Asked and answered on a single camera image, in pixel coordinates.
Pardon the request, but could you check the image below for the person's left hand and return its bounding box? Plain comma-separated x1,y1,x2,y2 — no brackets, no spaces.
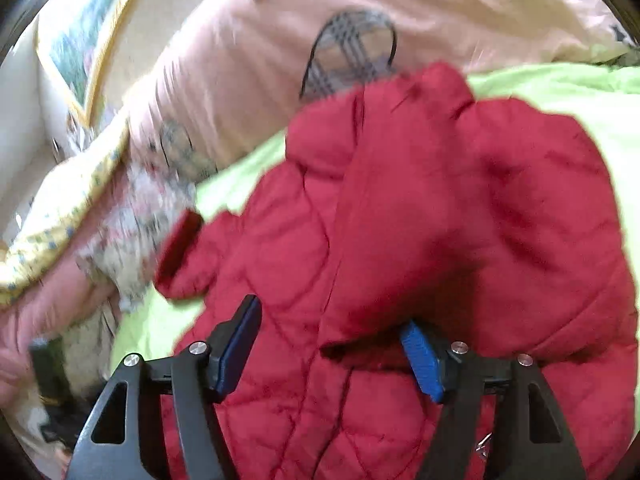
1,258,117,408

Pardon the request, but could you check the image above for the red quilted puffer jacket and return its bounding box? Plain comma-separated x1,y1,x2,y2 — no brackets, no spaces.
153,62,640,480

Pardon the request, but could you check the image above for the pink quilt with plaid hearts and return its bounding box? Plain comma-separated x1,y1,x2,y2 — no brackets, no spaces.
126,0,630,170

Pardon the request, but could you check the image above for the yellow floral pillow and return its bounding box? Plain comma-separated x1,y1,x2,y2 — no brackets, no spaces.
1,117,129,309

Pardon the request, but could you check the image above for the floral white fabric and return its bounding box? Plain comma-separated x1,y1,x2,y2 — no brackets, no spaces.
77,165,195,312

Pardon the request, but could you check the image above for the light green bed sheet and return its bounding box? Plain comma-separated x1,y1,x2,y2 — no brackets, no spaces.
110,62,640,441

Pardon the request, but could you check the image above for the gold framed painting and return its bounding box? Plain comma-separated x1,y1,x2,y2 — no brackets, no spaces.
36,0,134,127

